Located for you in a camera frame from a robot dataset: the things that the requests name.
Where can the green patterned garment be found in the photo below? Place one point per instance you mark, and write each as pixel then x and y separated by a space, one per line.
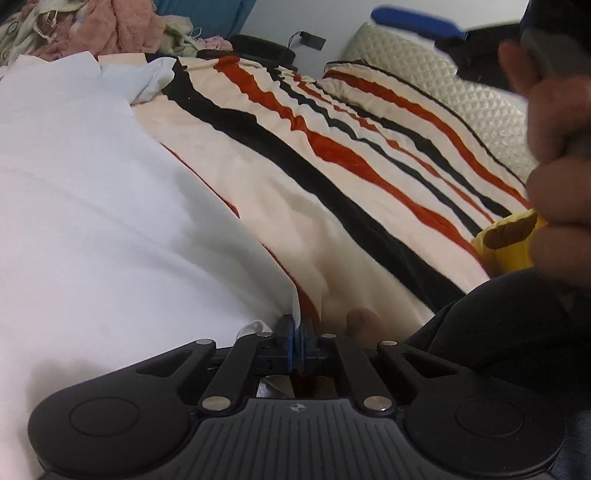
pixel 27 29

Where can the yellow garment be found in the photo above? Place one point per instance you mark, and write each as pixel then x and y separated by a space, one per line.
pixel 504 247

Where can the white t-shirt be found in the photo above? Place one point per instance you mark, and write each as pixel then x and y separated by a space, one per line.
pixel 112 249

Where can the striped fleece blanket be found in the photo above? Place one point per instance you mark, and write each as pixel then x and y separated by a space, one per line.
pixel 368 191

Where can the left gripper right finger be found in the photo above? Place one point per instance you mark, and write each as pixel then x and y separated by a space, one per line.
pixel 339 358

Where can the wall power socket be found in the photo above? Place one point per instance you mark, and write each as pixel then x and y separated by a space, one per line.
pixel 308 40

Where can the person left hand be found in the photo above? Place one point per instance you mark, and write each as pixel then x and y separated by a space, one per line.
pixel 365 327

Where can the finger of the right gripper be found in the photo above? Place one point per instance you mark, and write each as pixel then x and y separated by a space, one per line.
pixel 425 25

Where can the pink fluffy blanket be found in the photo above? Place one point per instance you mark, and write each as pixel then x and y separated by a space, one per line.
pixel 104 28

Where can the person right hand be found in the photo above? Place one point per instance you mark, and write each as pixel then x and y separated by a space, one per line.
pixel 559 188

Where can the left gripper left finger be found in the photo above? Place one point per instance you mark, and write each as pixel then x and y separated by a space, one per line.
pixel 251 358

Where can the right blue curtain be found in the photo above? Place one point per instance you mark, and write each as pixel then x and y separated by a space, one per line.
pixel 224 18

